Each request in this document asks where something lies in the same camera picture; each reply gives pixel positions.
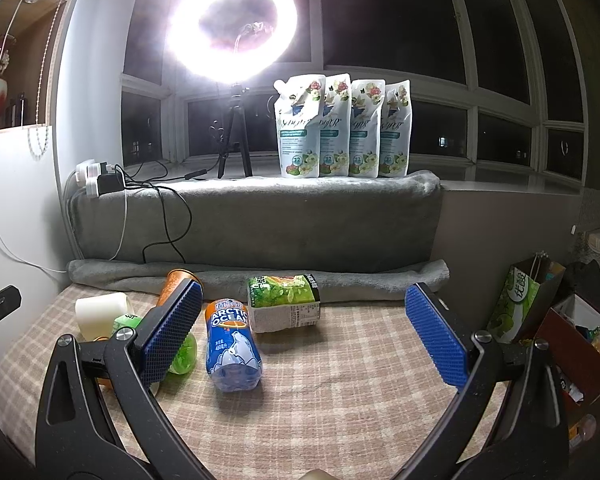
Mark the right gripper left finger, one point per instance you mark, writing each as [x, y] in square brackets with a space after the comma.
[75, 437]

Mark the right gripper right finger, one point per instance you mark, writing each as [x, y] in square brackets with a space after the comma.
[529, 438]

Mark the cream white plastic cup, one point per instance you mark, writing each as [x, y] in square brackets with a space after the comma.
[95, 315]

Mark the orange cup lying front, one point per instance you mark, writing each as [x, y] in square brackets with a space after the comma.
[102, 376]

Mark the orange cup near blanket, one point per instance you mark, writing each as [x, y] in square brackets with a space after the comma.
[173, 279]

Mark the white cabinet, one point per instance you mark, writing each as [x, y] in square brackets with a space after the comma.
[34, 247]

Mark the red open box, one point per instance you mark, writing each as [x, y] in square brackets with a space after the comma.
[572, 331]

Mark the green plastic bottle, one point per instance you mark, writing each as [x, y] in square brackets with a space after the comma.
[185, 359]

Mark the green paper bag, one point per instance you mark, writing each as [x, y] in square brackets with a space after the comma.
[528, 292]

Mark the white power strip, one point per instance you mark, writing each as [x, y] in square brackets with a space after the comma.
[87, 174]

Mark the black power adapter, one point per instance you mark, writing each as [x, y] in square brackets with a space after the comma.
[109, 180]

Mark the plaid beige table cloth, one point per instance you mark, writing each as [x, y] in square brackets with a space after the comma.
[354, 395]

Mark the blue Arctic Ocean can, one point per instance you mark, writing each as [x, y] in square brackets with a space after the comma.
[233, 361]

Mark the green white drink carton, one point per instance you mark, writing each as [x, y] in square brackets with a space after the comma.
[278, 303]

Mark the grey folded blanket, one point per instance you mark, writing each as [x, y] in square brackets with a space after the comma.
[364, 240]

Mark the black tripod stand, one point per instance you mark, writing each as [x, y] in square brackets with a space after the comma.
[234, 134]

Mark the white refill pouch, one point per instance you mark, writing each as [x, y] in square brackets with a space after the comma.
[335, 126]
[395, 130]
[367, 96]
[297, 110]

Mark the bright ring light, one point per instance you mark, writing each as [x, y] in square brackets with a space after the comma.
[230, 41]

